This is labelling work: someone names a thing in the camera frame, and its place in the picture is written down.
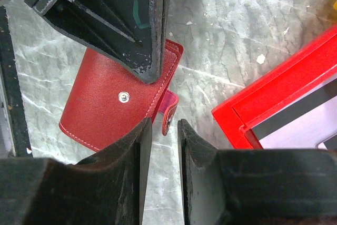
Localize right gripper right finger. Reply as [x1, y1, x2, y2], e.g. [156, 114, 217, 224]
[177, 119, 336, 224]

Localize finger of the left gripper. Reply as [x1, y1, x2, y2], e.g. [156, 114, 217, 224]
[25, 0, 158, 83]
[156, 0, 170, 77]

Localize red leather card holder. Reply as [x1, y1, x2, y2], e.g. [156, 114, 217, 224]
[59, 40, 184, 152]

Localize white cards in red bin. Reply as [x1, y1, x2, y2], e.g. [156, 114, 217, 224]
[252, 75, 336, 150]

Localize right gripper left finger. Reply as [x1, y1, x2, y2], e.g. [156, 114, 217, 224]
[1, 118, 152, 224]

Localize yellow plastic bin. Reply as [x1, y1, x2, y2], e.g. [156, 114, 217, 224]
[326, 0, 336, 23]

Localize aluminium mounting rail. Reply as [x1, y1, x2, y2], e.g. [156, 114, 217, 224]
[1, 7, 33, 158]

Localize red bin with cards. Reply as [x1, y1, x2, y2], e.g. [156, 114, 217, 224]
[212, 26, 336, 149]

